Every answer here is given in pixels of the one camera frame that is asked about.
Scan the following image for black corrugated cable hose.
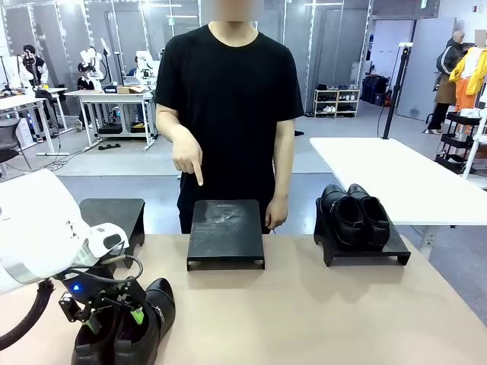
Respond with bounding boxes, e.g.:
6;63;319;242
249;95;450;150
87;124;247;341
0;280;56;351

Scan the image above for mannequin with yellow jacket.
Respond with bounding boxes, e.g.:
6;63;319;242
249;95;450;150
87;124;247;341
448;30;487;134

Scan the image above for person's right forearm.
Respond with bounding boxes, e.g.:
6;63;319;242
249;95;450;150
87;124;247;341
154;103;183;138

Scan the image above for bystander in dark jacket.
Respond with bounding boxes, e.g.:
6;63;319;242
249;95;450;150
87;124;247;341
421;29;467;135

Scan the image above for person's left forearm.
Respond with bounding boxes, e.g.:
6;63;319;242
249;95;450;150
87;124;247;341
270;148;296;201

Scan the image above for person's left hand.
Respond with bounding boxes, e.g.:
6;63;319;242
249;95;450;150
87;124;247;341
265;195;289;229

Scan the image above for thin grey gripper cable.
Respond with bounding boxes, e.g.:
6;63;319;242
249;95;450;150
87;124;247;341
99;253;145;284

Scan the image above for white side table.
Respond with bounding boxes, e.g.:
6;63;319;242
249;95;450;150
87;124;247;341
309;136;487;250

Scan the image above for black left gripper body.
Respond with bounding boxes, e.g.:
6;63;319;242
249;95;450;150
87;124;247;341
55;267;148;306

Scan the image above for black tripod pole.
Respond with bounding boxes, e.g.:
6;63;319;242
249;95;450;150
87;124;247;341
381;43;415;141

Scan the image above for person's right hand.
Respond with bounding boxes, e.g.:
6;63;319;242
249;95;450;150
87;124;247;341
172;125;205;187

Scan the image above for person in black t-shirt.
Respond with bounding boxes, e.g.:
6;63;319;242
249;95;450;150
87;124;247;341
154;21;305;235

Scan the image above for standing person in varsity jacket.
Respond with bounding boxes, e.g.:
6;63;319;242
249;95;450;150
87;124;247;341
17;44;49;89

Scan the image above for dark grey shoe stand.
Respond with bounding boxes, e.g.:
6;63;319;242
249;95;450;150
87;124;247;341
314;197;412;268
78;198;146;269
186;199;266;271

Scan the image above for dark blue bins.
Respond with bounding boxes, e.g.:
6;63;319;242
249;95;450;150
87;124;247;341
361;75;391;106

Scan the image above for white desk with cardboard box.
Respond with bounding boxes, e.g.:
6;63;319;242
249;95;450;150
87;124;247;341
63;89;159;152

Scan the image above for seated person with headset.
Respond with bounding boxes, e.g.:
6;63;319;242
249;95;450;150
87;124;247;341
74;62;103;133

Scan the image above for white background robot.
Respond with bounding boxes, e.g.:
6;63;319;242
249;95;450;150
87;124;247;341
135;50;161;83
78;46;112;83

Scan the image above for black utility cart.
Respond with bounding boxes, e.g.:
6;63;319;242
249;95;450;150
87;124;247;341
434;109;487;176

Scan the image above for black perforated leather buckle shoe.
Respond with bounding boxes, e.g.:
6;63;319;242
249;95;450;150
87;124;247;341
71;303;129;365
113;277;177;365

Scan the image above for white shoe rack with shoes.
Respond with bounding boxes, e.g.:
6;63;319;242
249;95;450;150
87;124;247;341
314;86;361;119

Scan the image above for white height-adjustable desk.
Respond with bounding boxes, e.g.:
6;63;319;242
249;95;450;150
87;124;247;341
0;87;70;157

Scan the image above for black smooth leather strap shoe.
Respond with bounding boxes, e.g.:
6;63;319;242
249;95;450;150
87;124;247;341
347;183;391;251
320;184;363;251

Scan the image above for black office chair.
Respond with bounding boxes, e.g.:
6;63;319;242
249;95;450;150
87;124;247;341
0;117;32;180

